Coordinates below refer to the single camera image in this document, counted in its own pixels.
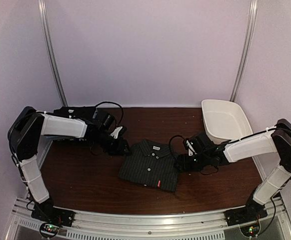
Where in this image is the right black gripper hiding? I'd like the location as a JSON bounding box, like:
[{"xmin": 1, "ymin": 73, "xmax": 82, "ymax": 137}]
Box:
[{"xmin": 173, "ymin": 152, "xmax": 210, "ymax": 172}]

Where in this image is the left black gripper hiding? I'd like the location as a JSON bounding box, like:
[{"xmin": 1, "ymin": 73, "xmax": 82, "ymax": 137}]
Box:
[{"xmin": 91, "ymin": 130, "xmax": 132, "ymax": 156}]

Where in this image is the black pinstriped long sleeve shirt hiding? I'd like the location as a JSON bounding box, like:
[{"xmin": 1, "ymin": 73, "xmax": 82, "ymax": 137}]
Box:
[{"xmin": 118, "ymin": 139, "xmax": 179, "ymax": 193}]

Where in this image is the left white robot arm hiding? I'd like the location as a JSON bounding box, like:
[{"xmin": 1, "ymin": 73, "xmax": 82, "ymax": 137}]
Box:
[{"xmin": 7, "ymin": 105, "xmax": 132, "ymax": 222}]

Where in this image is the stack of folded shirts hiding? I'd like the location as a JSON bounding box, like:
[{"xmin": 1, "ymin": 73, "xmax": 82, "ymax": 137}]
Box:
[{"xmin": 44, "ymin": 105, "xmax": 99, "ymax": 142}]

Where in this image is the white plastic tub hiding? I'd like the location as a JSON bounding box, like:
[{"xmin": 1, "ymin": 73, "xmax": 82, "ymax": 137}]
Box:
[{"xmin": 201, "ymin": 99, "xmax": 253, "ymax": 144}]

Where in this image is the right circuit board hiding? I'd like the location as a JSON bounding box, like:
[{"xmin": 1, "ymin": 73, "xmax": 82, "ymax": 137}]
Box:
[{"xmin": 240, "ymin": 223, "xmax": 261, "ymax": 238}]

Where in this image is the circuit board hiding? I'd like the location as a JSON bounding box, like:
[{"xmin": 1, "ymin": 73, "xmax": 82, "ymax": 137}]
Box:
[
  {"xmin": 240, "ymin": 223, "xmax": 261, "ymax": 238},
  {"xmin": 39, "ymin": 222, "xmax": 60, "ymax": 239}
]

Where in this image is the left circuit board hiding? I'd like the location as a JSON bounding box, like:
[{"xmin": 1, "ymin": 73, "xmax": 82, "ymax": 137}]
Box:
[{"xmin": 39, "ymin": 222, "xmax": 60, "ymax": 239}]

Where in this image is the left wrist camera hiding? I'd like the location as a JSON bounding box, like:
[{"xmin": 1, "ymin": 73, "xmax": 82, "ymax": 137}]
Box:
[{"xmin": 110, "ymin": 126, "xmax": 127, "ymax": 139}]

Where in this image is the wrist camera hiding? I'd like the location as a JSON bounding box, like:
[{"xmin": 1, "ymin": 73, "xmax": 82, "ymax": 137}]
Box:
[
  {"xmin": 183, "ymin": 139, "xmax": 197, "ymax": 156},
  {"xmin": 110, "ymin": 126, "xmax": 127, "ymax": 139}
]

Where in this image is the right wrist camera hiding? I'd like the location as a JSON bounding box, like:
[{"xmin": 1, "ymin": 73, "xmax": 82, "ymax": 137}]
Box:
[{"xmin": 183, "ymin": 139, "xmax": 197, "ymax": 156}]

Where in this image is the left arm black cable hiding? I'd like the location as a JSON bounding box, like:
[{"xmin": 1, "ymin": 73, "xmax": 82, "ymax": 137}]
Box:
[{"xmin": 89, "ymin": 101, "xmax": 125, "ymax": 156}]

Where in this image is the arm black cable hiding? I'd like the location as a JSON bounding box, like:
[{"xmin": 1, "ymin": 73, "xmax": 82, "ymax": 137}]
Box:
[
  {"xmin": 89, "ymin": 101, "xmax": 125, "ymax": 156},
  {"xmin": 168, "ymin": 134, "xmax": 279, "ymax": 176}
]

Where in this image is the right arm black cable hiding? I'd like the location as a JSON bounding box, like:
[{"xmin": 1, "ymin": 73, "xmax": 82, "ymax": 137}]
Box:
[{"xmin": 168, "ymin": 134, "xmax": 279, "ymax": 176}]

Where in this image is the aluminium front rail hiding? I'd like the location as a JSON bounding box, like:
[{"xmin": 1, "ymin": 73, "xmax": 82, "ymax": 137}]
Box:
[{"xmin": 10, "ymin": 192, "xmax": 290, "ymax": 240}]

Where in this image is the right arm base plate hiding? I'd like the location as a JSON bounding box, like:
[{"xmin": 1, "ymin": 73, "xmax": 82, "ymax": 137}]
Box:
[{"xmin": 224, "ymin": 206, "xmax": 268, "ymax": 226}]

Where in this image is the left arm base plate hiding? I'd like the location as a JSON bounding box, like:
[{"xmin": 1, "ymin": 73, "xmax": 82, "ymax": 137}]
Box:
[{"xmin": 31, "ymin": 204, "xmax": 75, "ymax": 227}]

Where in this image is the left aluminium post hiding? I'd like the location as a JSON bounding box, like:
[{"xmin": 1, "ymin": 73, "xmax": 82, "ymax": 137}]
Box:
[{"xmin": 38, "ymin": 0, "xmax": 68, "ymax": 107}]

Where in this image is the aluminium post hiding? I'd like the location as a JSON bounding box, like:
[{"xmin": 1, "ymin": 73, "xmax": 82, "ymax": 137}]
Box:
[
  {"xmin": 230, "ymin": 0, "xmax": 258, "ymax": 102},
  {"xmin": 38, "ymin": 0, "xmax": 68, "ymax": 107}
]

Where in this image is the right aluminium post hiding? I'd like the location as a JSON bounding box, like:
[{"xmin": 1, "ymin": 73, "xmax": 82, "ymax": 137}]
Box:
[{"xmin": 230, "ymin": 0, "xmax": 258, "ymax": 102}]

